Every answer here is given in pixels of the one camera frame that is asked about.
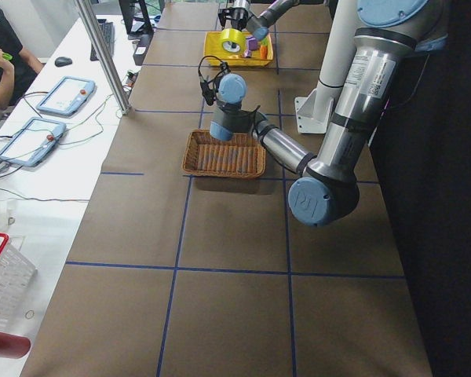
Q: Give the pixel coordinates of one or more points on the yellow tape roll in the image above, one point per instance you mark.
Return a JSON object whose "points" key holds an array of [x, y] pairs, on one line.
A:
{"points": [[233, 41]]}

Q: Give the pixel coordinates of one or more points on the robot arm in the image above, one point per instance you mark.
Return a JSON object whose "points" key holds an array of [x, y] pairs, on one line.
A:
{"points": [[367, 42], [258, 25]]}

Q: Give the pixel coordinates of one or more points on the yellow woven basket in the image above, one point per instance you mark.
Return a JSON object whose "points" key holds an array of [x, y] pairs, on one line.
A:
{"points": [[213, 50]]}

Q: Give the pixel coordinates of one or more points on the brown wicker basket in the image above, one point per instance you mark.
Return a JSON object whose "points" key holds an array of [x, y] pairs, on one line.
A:
{"points": [[241, 157]]}

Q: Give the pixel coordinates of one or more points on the white plastic basket red rim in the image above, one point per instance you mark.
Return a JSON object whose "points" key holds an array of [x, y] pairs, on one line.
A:
{"points": [[16, 272]]}

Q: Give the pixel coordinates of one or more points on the purple foam cube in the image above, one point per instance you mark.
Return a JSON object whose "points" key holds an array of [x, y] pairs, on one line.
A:
{"points": [[252, 43]]}

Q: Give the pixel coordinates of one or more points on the orange toy carrot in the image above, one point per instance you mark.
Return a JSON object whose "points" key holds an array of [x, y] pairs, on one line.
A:
{"points": [[263, 48]]}

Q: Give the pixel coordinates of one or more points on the black keyboard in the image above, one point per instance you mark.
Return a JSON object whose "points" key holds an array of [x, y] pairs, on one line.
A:
{"points": [[107, 31]]}

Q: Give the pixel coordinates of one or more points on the far teach pendant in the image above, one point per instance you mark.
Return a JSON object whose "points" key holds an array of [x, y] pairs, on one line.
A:
{"points": [[67, 96]]}

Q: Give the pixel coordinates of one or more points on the teach pendant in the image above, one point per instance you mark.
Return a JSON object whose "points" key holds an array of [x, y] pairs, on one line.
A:
{"points": [[33, 142], [67, 96]]}

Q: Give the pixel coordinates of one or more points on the black computer mouse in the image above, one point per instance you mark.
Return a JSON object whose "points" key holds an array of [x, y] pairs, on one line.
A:
{"points": [[63, 61]]}

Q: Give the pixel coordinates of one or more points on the near teach pendant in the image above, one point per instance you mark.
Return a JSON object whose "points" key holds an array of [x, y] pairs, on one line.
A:
{"points": [[33, 142]]}

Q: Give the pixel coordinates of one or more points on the seated person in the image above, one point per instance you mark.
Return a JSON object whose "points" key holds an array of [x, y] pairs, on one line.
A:
{"points": [[19, 68]]}

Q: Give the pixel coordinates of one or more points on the red cylinder bottle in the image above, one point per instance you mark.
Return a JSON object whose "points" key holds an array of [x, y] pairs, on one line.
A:
{"points": [[13, 346]]}

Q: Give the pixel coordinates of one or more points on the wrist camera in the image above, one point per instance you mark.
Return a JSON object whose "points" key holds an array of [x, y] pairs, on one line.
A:
{"points": [[209, 89], [225, 16]]}

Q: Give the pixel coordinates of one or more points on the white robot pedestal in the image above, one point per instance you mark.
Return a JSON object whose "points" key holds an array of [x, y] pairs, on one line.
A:
{"points": [[313, 112]]}

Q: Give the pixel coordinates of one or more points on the aluminium frame post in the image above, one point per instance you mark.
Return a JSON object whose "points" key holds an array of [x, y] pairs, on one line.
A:
{"points": [[90, 23]]}

